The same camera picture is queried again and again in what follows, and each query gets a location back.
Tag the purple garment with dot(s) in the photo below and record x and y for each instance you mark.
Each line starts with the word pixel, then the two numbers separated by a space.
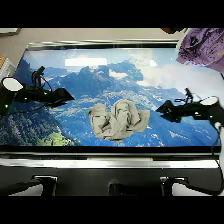
pixel 203 46

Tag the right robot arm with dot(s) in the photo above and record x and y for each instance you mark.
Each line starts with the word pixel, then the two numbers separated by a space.
pixel 209 110

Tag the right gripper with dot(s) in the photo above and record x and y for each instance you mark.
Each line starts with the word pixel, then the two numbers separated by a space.
pixel 173 111

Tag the silver frame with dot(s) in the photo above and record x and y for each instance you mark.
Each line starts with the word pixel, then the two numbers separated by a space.
pixel 110 163

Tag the grey garment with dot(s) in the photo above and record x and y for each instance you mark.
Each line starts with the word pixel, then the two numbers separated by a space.
pixel 116 121

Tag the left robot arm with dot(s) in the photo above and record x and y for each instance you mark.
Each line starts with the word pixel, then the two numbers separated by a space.
pixel 20 94

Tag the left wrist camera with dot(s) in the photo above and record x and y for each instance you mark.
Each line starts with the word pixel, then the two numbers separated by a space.
pixel 38 77

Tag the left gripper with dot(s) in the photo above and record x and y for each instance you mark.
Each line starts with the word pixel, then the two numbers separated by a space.
pixel 58 97

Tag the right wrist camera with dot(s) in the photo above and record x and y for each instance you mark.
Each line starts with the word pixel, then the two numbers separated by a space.
pixel 188 96

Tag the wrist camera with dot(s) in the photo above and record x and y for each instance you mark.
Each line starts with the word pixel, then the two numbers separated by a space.
pixel 38 77
pixel 188 96

